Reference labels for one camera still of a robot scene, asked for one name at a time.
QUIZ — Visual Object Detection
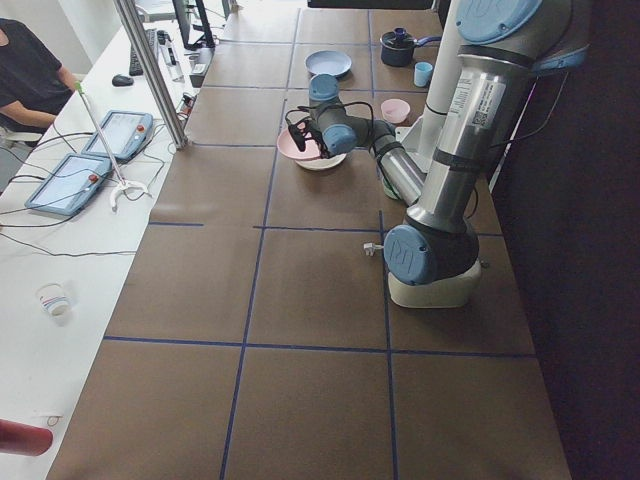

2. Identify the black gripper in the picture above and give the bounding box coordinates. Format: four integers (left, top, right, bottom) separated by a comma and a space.
285, 105, 319, 152

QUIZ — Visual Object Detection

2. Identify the pink plate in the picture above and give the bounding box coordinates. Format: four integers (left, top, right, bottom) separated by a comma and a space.
276, 127, 322, 162

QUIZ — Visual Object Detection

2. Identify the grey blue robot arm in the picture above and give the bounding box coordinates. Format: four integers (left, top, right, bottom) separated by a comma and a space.
288, 1, 592, 287

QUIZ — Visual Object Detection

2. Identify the cream plate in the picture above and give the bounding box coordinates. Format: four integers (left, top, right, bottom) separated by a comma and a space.
293, 151, 346, 171

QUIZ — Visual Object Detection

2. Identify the blue plate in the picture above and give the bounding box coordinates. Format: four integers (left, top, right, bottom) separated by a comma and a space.
305, 50, 352, 78

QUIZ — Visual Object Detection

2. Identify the pink bowl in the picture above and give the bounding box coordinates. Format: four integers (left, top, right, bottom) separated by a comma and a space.
380, 98, 411, 124

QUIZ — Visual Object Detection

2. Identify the green bowl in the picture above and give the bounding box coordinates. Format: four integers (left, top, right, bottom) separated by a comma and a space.
381, 173, 401, 200

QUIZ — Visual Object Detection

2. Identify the dark blue pot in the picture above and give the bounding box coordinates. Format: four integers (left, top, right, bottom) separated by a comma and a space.
380, 27, 442, 67

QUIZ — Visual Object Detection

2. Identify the light blue cup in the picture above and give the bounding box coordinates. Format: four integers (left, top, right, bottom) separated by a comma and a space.
413, 62, 434, 88

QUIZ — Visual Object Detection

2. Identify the black monitor stand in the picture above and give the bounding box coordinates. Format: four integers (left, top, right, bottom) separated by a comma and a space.
172, 0, 216, 51

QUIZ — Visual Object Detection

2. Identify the far teach pendant tablet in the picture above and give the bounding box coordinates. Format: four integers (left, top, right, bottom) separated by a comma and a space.
100, 110, 153, 164

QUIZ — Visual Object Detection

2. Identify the teach pendant tablet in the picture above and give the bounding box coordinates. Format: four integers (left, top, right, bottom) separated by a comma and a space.
100, 110, 153, 164
25, 153, 112, 217

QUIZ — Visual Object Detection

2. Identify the black keyboard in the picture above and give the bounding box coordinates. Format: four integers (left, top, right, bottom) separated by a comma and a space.
128, 28, 158, 77

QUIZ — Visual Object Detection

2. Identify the white reacher grabber stick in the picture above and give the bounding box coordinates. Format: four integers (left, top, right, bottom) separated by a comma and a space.
76, 81, 149, 212

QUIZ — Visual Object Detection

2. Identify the black computer mouse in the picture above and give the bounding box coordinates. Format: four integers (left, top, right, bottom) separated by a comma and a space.
111, 74, 134, 87

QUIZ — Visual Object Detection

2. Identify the brown table mat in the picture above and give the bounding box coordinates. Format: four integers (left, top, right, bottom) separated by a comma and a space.
49, 7, 570, 479

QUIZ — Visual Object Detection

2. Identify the near teach pendant tablet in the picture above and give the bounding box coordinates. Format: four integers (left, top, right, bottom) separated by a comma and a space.
25, 153, 112, 217

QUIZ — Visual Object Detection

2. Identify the seated person black shirt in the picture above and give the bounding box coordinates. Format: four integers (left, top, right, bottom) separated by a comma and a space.
1, 18, 77, 134

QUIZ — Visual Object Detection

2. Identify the paper cup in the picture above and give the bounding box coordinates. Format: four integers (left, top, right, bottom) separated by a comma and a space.
35, 283, 71, 317

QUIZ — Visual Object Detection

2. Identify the red cylinder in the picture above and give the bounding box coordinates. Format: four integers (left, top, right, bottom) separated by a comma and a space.
0, 420, 53, 456

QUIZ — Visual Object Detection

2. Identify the white mounting post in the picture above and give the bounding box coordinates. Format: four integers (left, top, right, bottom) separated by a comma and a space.
404, 0, 462, 156

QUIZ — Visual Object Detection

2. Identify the aluminium frame post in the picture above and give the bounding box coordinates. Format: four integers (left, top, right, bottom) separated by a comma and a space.
114, 0, 188, 150

